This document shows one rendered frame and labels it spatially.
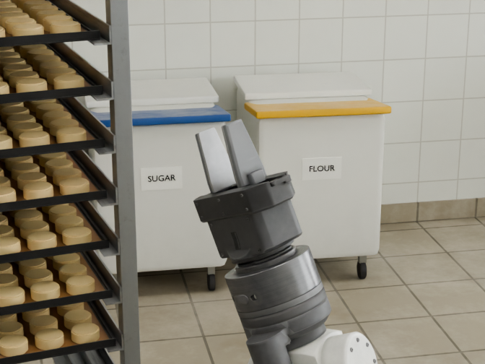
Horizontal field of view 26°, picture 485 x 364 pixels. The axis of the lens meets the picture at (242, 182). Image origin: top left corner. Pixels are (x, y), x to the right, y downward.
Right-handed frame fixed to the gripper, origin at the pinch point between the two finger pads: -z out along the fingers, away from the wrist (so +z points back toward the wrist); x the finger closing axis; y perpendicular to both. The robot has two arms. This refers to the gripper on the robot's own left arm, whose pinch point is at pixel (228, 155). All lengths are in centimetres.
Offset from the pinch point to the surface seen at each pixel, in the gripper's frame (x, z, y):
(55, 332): -89, 24, -14
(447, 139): -265, 53, -306
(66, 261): -93, 14, -23
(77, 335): -86, 26, -17
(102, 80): -69, -14, -29
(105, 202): -73, 5, -24
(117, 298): -80, 22, -23
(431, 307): -221, 104, -221
